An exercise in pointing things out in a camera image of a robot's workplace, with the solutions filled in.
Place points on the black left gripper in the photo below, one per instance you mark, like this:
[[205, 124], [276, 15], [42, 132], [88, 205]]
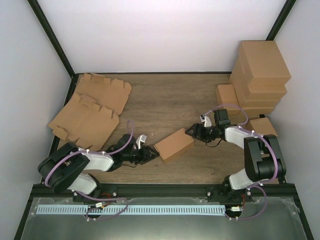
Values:
[[146, 155]]

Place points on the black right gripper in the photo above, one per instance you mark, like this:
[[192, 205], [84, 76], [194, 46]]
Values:
[[197, 126]]

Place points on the cardboard box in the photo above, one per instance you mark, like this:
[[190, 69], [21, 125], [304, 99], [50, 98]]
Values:
[[175, 145]]

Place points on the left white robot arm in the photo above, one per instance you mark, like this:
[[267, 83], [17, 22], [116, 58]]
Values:
[[64, 169]]

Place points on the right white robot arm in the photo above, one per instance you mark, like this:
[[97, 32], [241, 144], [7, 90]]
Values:
[[263, 158]]

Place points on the small folded box left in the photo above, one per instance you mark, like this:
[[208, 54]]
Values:
[[226, 96]]

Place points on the small folded box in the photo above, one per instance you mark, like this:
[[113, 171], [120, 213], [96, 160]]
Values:
[[226, 96], [261, 126]]

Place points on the small folded box front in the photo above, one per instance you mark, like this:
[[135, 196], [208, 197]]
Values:
[[261, 126]]

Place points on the top large folded box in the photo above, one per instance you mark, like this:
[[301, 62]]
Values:
[[262, 63]]

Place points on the flat cardboard blank stack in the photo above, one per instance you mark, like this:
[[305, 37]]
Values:
[[110, 93]]

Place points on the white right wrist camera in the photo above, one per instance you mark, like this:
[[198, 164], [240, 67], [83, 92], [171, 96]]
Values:
[[206, 121]]

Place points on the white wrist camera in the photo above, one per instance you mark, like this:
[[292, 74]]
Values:
[[140, 141], [206, 121]]

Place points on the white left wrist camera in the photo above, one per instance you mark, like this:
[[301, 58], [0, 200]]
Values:
[[140, 141]]

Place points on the black aluminium frame rail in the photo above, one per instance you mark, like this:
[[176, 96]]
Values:
[[211, 192]]

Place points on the light blue slotted cable duct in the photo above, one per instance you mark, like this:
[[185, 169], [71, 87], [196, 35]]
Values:
[[202, 210]]

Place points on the left black frame post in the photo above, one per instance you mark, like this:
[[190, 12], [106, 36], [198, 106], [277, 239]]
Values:
[[42, 19]]

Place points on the black frame post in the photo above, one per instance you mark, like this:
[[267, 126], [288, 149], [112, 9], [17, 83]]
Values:
[[280, 20], [42, 19]]

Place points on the right black frame post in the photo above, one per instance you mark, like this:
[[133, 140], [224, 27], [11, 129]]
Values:
[[280, 20]]

